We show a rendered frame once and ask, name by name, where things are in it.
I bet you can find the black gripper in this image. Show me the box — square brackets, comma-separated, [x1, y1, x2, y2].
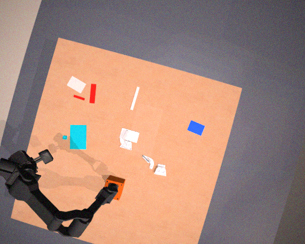
[3, 149, 53, 181]

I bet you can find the red flat bar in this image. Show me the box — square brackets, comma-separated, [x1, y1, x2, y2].
[89, 84, 96, 103]

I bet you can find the blue rectangular block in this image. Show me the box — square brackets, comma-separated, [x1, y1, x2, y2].
[187, 121, 205, 136]

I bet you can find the teal flat plate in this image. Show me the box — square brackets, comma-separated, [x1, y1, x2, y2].
[70, 125, 86, 149]

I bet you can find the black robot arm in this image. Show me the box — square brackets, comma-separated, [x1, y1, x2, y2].
[0, 150, 119, 238]

